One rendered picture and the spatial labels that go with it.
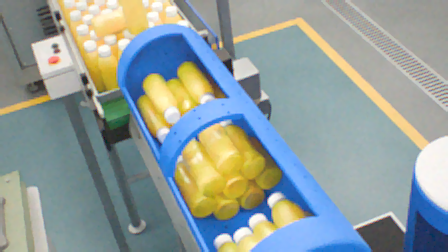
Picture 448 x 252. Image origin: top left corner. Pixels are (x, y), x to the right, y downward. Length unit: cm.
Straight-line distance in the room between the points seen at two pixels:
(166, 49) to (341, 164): 145
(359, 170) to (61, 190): 149
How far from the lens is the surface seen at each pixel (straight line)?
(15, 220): 146
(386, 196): 277
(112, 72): 193
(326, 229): 105
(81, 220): 288
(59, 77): 185
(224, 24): 225
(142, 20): 176
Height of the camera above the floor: 204
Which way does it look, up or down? 40 degrees down
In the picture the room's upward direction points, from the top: 9 degrees counter-clockwise
